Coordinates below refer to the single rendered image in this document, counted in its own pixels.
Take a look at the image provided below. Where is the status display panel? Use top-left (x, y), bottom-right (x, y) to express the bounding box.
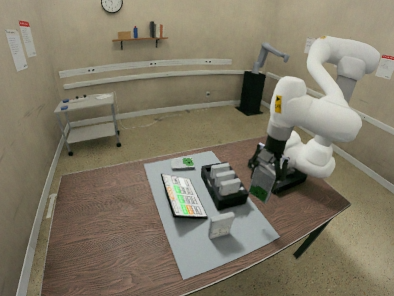
top-left (161, 174), bottom-right (208, 219)

